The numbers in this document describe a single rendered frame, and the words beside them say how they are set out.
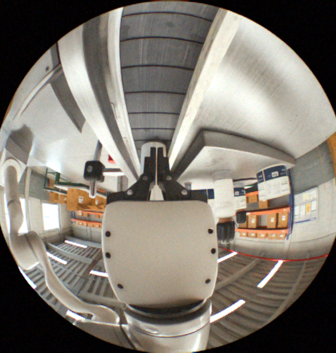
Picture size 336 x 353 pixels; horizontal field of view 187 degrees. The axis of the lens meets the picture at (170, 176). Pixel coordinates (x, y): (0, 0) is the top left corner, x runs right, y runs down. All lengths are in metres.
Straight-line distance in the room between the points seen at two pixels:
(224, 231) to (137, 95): 0.47
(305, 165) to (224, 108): 4.37
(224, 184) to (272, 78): 0.40
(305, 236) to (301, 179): 2.02
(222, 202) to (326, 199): 4.42
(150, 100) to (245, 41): 0.18
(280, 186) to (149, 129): 0.55
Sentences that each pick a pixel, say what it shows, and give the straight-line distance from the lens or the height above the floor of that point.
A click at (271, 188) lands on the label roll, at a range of 0.58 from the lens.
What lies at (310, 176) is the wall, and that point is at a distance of 4.51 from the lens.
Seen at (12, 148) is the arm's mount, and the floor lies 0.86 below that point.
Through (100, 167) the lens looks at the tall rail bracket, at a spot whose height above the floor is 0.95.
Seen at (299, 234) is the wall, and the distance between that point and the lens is 4.82.
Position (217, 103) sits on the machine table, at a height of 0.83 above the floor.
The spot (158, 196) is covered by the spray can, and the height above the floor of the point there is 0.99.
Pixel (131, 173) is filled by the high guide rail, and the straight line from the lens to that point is 0.16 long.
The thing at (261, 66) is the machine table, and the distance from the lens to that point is 0.23.
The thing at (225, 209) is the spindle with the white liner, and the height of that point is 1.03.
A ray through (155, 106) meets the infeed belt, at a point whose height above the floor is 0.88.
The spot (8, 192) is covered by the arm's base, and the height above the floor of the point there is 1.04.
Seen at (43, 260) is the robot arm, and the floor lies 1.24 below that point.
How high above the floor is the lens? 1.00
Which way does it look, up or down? 14 degrees down
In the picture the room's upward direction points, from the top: 178 degrees clockwise
